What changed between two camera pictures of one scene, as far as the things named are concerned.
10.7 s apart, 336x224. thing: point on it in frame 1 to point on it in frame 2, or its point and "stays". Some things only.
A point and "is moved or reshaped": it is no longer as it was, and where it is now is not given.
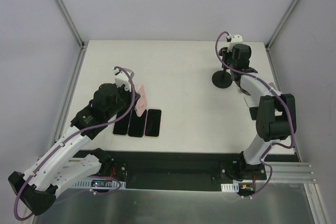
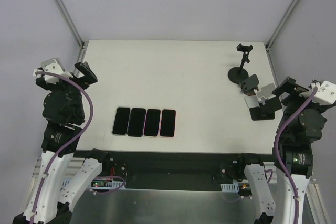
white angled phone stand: (233, 39) to (326, 93)
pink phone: (141, 105) to (168, 123)
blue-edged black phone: (121, 127) stays
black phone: (137, 124) stays
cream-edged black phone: (152, 127) stays
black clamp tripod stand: (223, 78) is moved or reshaped
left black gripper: (130, 100) to (85, 72)
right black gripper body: (226, 54) to (284, 91)
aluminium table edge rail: (289, 11) stays
